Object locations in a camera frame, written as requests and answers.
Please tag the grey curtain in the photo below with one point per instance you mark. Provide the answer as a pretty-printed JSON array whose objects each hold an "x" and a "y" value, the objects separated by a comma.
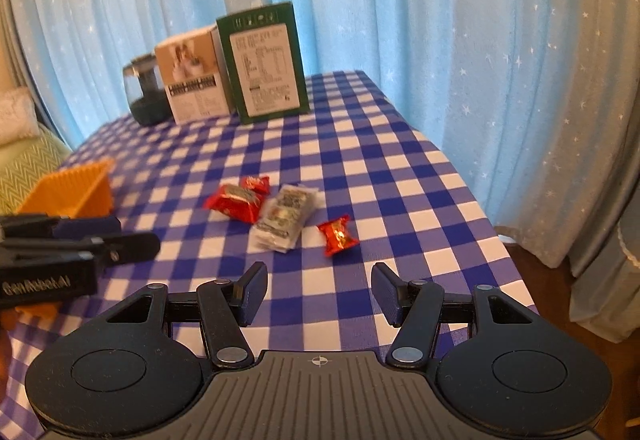
[
  {"x": 615, "y": 70},
  {"x": 12, "y": 20}
]

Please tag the grey snack packet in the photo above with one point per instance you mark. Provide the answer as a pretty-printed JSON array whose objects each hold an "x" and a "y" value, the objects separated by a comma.
[
  {"x": 274, "y": 232},
  {"x": 294, "y": 199}
]

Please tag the red snack packet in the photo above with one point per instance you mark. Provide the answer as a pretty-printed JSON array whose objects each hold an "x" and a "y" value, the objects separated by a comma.
[{"x": 234, "y": 200}]

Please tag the green zigzag cushion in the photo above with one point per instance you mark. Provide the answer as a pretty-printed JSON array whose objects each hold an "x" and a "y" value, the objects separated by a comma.
[{"x": 30, "y": 175}]

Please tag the white product box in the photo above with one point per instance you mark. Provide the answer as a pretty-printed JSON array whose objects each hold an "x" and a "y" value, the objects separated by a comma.
[{"x": 195, "y": 75}]

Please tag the orange plastic tray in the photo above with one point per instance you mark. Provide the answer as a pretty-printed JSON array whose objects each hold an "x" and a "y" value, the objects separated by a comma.
[{"x": 70, "y": 192}]

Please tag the green product box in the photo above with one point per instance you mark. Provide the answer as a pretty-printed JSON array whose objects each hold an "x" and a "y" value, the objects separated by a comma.
[{"x": 265, "y": 60}]

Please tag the shiny red candy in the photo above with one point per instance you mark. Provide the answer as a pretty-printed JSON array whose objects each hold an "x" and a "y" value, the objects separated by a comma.
[{"x": 339, "y": 235}]

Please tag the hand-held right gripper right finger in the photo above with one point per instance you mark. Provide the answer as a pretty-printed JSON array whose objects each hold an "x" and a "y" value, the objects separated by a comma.
[{"x": 387, "y": 292}]

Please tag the small dark red candy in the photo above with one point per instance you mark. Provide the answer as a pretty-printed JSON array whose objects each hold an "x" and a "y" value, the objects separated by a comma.
[{"x": 255, "y": 182}]

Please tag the blue white checkered tablecloth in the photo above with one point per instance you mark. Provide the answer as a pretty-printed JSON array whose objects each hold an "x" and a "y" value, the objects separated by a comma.
[{"x": 350, "y": 145}]

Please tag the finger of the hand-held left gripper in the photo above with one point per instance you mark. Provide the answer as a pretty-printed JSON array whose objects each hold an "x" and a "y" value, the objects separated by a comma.
[
  {"x": 131, "y": 246},
  {"x": 89, "y": 227}
]

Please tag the blue star curtain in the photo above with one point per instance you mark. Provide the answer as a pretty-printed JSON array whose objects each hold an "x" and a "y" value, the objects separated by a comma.
[{"x": 425, "y": 20}]

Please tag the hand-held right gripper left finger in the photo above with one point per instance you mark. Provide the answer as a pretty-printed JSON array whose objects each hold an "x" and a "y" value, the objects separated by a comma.
[{"x": 253, "y": 292}]

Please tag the pale yellow sofa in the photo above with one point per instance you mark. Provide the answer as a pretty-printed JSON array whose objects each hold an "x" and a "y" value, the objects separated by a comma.
[{"x": 25, "y": 160}]

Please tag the grey lace-trimmed cloth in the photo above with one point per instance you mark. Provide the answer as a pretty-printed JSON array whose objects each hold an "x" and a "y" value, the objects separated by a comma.
[{"x": 605, "y": 280}]

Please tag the white pink cushion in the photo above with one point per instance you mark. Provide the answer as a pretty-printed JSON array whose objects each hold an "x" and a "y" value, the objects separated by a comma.
[{"x": 17, "y": 115}]

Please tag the dark glass humidifier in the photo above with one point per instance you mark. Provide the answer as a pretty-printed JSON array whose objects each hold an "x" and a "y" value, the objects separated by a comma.
[{"x": 145, "y": 92}]

